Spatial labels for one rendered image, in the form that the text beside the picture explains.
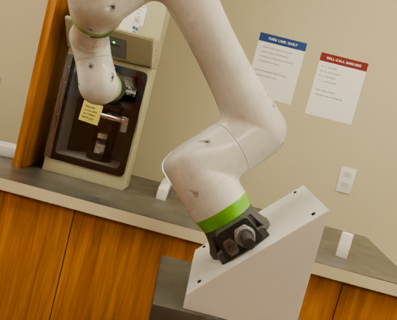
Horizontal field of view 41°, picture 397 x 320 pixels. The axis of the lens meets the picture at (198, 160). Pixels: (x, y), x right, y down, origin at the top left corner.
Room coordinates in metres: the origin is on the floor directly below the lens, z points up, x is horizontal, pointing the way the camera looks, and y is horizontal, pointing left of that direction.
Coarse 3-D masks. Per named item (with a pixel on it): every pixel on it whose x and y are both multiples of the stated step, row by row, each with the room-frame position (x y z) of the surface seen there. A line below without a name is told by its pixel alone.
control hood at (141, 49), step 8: (72, 24) 1.86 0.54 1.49; (112, 32) 1.85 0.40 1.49; (120, 32) 1.84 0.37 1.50; (128, 32) 1.84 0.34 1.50; (128, 40) 1.86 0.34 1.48; (136, 40) 1.85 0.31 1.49; (144, 40) 1.84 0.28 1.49; (152, 40) 1.84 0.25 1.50; (128, 48) 1.88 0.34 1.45; (136, 48) 1.88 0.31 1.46; (144, 48) 1.87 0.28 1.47; (152, 48) 1.86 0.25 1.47; (112, 56) 1.92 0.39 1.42; (128, 56) 1.91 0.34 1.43; (136, 56) 1.90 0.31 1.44; (144, 56) 1.89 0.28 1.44; (152, 56) 1.90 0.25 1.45; (144, 64) 1.92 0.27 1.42; (152, 64) 1.94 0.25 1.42
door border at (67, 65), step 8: (72, 56) 1.95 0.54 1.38; (64, 64) 1.95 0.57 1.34; (64, 72) 1.95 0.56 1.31; (64, 80) 1.95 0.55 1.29; (64, 88) 1.95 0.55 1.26; (56, 104) 1.95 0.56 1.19; (56, 112) 1.95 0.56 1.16; (56, 120) 1.95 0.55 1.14; (56, 128) 1.95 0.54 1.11; (48, 144) 1.95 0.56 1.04; (48, 152) 1.95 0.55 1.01
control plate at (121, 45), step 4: (112, 40) 1.87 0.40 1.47; (116, 40) 1.87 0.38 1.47; (120, 40) 1.86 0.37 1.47; (124, 40) 1.86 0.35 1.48; (112, 44) 1.89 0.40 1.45; (116, 44) 1.88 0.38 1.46; (120, 44) 1.88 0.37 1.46; (124, 44) 1.87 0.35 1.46; (112, 48) 1.90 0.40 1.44; (116, 48) 1.89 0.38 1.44; (120, 48) 1.89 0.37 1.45; (124, 48) 1.89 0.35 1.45; (112, 52) 1.91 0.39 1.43; (116, 52) 1.91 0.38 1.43; (120, 52) 1.90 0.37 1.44; (124, 52) 1.90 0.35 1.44; (116, 56) 1.92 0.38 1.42; (120, 56) 1.91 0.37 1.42; (124, 56) 1.91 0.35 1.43
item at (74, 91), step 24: (72, 72) 1.95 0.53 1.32; (120, 72) 1.94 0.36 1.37; (144, 72) 1.93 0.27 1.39; (72, 96) 1.95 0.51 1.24; (72, 120) 1.95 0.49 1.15; (72, 144) 1.95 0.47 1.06; (96, 144) 1.94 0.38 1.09; (120, 144) 1.93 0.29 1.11; (96, 168) 1.94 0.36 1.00; (120, 168) 1.93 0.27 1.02
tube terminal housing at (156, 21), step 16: (160, 16) 1.95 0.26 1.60; (144, 32) 1.95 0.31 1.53; (160, 32) 1.95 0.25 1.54; (160, 48) 2.02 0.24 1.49; (128, 64) 1.95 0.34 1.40; (144, 96) 1.95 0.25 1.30; (144, 112) 2.01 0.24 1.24; (48, 160) 1.96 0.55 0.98; (128, 160) 1.95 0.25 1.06; (80, 176) 1.96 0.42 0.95; (96, 176) 1.95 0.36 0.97; (112, 176) 1.95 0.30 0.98; (128, 176) 2.00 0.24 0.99
